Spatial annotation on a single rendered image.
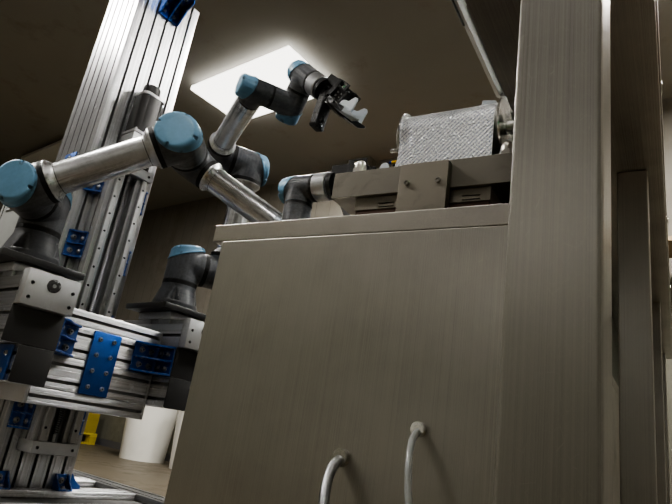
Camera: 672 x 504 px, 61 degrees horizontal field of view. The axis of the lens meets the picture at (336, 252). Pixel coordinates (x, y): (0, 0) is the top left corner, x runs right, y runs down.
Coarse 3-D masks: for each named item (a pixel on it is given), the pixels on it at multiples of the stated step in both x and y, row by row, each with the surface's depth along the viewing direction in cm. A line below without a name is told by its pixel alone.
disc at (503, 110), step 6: (498, 102) 132; (504, 102) 135; (498, 108) 131; (504, 108) 135; (498, 114) 130; (504, 114) 135; (510, 114) 140; (498, 120) 130; (504, 120) 135; (510, 120) 140; (498, 126) 130; (504, 126) 135; (498, 132) 130; (504, 132) 134; (498, 138) 131; (504, 138) 134; (510, 138) 139
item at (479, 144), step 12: (492, 132) 131; (408, 144) 141; (420, 144) 139; (432, 144) 138; (444, 144) 136; (456, 144) 134; (468, 144) 133; (480, 144) 131; (492, 144) 130; (408, 156) 140; (420, 156) 138; (432, 156) 136; (444, 156) 135; (456, 156) 133; (468, 156) 132
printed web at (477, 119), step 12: (468, 108) 138; (480, 108) 135; (492, 108) 133; (408, 120) 145; (420, 120) 142; (432, 120) 140; (444, 120) 138; (456, 120) 137; (468, 120) 135; (480, 120) 133; (492, 120) 132; (408, 132) 142; (420, 132) 141; (432, 132) 139; (444, 132) 137; (456, 132) 136; (468, 132) 134; (480, 132) 132
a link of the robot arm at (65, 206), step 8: (64, 200) 160; (56, 208) 156; (64, 208) 160; (48, 216) 154; (56, 216) 157; (64, 216) 161; (40, 224) 155; (48, 224) 156; (56, 224) 158; (64, 224) 162
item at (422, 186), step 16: (448, 160) 108; (400, 176) 112; (416, 176) 110; (432, 176) 109; (448, 176) 108; (400, 192) 111; (416, 192) 109; (432, 192) 107; (448, 192) 107; (400, 208) 110; (416, 208) 108; (432, 208) 106
